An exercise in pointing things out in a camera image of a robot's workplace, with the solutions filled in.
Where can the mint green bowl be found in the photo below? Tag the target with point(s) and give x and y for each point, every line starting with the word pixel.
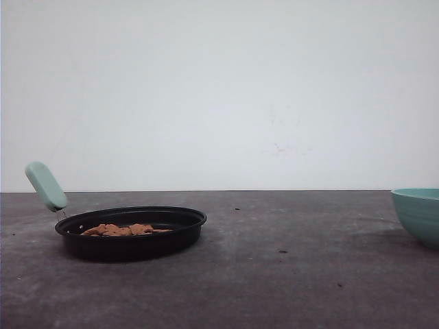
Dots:
pixel 417 211

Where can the black frying pan mint handle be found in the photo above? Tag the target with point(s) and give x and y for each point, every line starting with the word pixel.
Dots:
pixel 185 225

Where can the brown beef cubes pile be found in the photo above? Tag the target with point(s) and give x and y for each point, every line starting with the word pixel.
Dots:
pixel 136 229

